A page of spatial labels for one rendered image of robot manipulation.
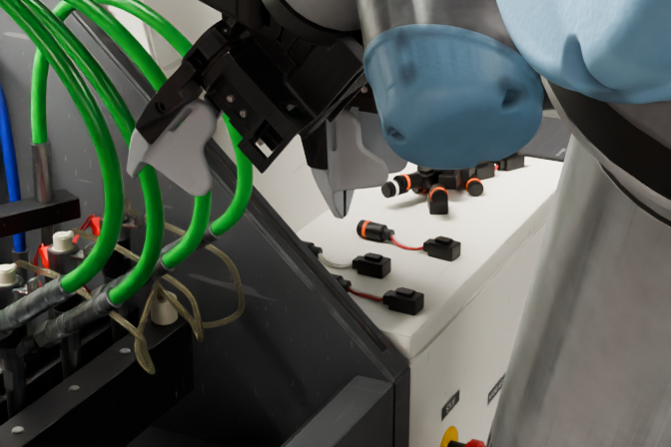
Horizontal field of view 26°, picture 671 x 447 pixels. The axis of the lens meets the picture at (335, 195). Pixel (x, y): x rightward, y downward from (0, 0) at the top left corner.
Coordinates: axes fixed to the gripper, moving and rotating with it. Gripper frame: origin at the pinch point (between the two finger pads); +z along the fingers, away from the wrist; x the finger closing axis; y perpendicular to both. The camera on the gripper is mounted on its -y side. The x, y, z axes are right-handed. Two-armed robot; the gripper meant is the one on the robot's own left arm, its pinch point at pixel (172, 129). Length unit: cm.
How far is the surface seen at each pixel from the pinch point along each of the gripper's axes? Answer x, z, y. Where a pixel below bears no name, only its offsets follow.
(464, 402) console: 41, 49, 33
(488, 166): 69, 51, 15
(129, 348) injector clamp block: 11.5, 44.3, 5.7
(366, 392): 22.1, 34.9, 23.6
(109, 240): -1.2, 13.3, 1.4
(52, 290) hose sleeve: -3.6, 20.1, 0.9
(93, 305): 2.4, 27.8, 2.6
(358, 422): 17.8, 32.8, 24.9
